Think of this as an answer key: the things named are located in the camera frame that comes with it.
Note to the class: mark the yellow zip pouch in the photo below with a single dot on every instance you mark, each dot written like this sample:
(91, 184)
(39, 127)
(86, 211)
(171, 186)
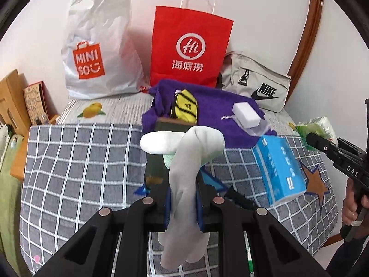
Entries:
(184, 106)

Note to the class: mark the light green tissue pack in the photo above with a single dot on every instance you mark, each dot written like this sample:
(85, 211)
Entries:
(323, 127)

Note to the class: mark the white plastic shopping bag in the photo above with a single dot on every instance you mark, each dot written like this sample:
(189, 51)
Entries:
(95, 49)

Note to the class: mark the blue tissue pack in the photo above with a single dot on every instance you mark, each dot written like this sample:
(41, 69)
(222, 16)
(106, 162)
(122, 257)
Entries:
(276, 167)

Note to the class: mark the dark green tin box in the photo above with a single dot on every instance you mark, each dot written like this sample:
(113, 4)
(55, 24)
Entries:
(157, 167)

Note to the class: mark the brown wooden door frame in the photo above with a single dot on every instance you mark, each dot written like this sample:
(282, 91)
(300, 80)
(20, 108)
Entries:
(308, 34)

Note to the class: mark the white sock with green trim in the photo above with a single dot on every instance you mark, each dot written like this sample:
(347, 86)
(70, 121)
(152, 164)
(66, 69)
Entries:
(187, 179)

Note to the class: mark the person's right hand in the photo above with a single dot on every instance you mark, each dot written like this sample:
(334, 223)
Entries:
(350, 207)

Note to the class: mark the patterned book box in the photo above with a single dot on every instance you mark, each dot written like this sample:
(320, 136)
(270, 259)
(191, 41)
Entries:
(36, 104)

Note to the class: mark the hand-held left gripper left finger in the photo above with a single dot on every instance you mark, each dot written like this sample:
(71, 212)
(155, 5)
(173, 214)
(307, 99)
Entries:
(161, 216)

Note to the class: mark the green blanket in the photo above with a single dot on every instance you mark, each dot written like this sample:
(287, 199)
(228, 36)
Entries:
(11, 207)

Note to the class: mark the light wooden bedside table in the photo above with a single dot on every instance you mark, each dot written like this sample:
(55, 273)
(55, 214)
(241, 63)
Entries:
(20, 158)

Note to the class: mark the fruit printed bedsheet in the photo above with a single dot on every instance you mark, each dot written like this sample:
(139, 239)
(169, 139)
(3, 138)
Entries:
(121, 109)

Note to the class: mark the person's right forearm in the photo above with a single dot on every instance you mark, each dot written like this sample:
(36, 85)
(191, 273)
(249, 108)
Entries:
(348, 254)

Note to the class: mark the red paper bag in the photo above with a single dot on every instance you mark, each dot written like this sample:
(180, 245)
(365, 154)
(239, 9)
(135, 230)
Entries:
(190, 34)

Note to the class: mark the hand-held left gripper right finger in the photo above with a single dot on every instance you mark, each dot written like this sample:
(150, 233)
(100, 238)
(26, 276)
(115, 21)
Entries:
(206, 216)

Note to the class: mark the light wooden headboard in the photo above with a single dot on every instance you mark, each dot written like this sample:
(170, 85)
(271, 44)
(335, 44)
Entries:
(11, 98)

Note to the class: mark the purple cloth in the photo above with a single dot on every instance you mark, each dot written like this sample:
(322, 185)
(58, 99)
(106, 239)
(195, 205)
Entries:
(213, 104)

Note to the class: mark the grey checked blanket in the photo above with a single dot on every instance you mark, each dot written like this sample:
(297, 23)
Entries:
(72, 179)

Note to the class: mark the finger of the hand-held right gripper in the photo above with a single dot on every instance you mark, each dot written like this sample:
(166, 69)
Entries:
(323, 145)

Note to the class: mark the grey waist bag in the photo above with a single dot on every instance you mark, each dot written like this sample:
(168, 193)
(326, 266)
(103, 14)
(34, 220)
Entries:
(259, 75)

